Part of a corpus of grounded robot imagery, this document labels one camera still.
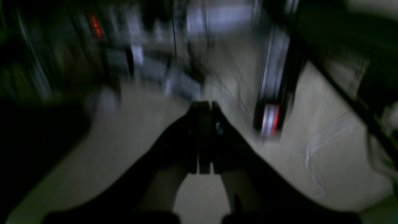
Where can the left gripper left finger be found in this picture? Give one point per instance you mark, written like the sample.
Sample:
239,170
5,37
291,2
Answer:
146,192

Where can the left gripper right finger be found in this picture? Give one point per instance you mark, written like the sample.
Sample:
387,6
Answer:
257,194

